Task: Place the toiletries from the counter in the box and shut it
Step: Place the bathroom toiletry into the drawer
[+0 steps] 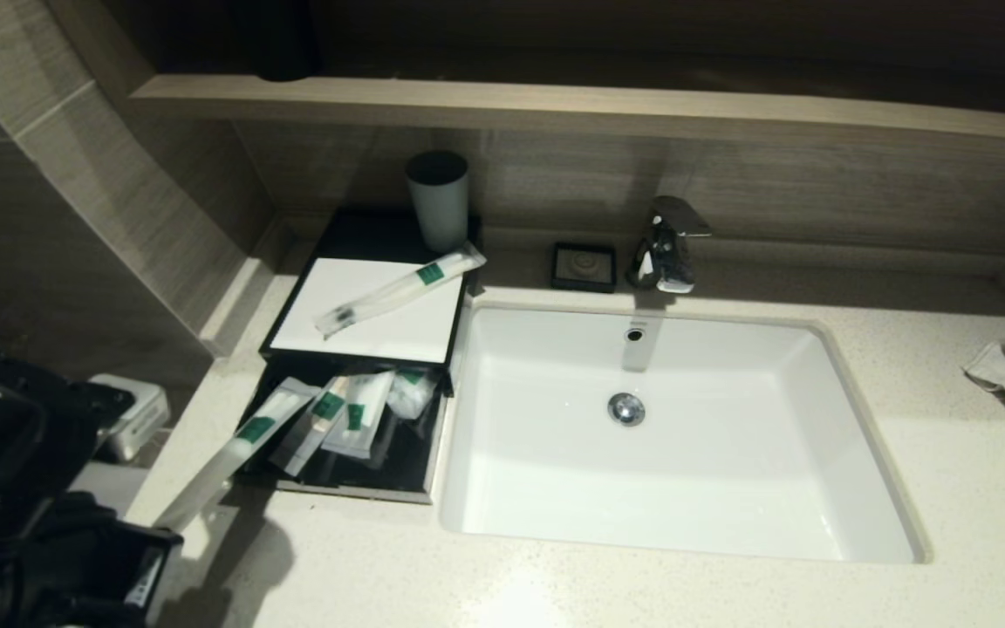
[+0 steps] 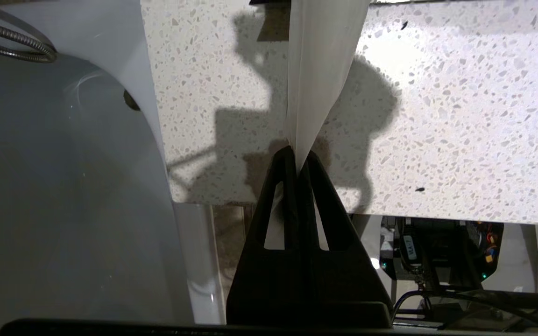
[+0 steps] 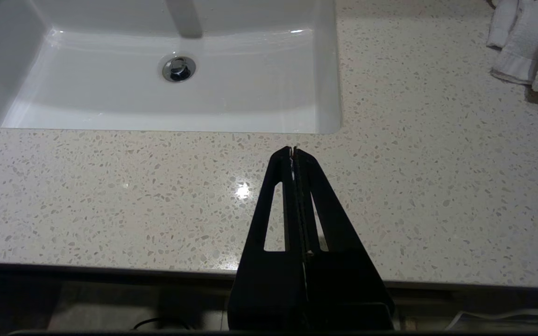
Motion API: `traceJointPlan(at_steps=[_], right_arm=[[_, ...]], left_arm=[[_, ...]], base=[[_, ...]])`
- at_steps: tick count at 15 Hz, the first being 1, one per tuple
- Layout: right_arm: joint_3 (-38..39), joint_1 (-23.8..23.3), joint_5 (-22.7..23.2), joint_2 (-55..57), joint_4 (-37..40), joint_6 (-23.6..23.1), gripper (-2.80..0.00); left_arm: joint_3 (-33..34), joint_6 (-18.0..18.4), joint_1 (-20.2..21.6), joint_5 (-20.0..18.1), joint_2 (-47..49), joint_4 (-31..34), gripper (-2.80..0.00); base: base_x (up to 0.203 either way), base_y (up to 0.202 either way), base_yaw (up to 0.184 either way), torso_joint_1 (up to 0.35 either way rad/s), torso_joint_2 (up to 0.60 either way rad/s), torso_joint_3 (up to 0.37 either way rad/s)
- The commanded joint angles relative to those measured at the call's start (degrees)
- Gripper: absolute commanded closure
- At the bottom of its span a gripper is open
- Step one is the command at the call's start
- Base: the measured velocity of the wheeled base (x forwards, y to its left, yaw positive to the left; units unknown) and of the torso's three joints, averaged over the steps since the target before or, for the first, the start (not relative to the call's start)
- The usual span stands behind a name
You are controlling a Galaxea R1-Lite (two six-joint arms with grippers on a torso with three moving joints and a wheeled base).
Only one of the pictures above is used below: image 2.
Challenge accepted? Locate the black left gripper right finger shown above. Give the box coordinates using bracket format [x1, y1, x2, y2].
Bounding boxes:
[297, 150, 394, 325]

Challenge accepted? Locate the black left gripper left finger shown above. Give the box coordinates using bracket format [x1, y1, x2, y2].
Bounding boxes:
[226, 146, 304, 325]

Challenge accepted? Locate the wide frosted packet green label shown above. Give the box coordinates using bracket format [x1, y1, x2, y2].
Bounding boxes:
[264, 0, 373, 251]

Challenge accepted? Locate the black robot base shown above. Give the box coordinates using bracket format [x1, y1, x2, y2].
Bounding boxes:
[378, 217, 506, 294]

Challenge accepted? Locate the metal carabiner clip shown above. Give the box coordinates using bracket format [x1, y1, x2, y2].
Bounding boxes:
[413, 272, 431, 293]

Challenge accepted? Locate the black key fob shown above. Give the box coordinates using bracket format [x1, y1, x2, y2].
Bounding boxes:
[397, 228, 432, 276]

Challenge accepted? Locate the thin black looped cable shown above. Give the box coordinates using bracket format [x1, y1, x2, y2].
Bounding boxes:
[390, 288, 538, 333]

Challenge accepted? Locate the chrome flexible hose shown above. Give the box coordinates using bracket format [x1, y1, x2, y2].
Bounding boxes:
[0, 16, 59, 64]

